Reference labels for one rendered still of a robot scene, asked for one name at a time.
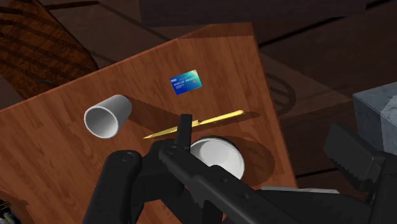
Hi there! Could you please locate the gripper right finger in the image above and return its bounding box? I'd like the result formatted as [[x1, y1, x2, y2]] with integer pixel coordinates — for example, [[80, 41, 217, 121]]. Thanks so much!
[[323, 123, 397, 224]]

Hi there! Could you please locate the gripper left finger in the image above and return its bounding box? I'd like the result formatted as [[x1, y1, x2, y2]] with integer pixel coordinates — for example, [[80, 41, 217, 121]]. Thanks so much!
[[81, 113, 298, 224]]

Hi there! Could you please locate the white bowl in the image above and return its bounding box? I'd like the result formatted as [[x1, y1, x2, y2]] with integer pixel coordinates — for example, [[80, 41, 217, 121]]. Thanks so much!
[[188, 136, 246, 181]]

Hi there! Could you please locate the yellow knife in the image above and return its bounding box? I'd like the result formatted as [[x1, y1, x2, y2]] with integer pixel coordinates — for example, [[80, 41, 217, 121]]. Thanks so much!
[[143, 109, 246, 140]]

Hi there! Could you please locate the blue card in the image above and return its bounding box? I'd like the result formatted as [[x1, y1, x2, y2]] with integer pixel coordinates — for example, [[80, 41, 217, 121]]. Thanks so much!
[[169, 69, 203, 95]]

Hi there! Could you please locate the white cup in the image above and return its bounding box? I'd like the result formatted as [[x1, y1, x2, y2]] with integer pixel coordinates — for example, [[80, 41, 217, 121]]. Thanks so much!
[[83, 94, 133, 139]]

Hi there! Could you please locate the brown wooden table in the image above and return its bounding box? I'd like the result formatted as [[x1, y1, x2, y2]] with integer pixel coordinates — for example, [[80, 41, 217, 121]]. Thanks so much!
[[0, 22, 298, 224]]

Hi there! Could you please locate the brown woven basket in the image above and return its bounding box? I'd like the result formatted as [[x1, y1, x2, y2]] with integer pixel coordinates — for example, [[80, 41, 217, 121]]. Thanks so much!
[[0, 0, 100, 101]]

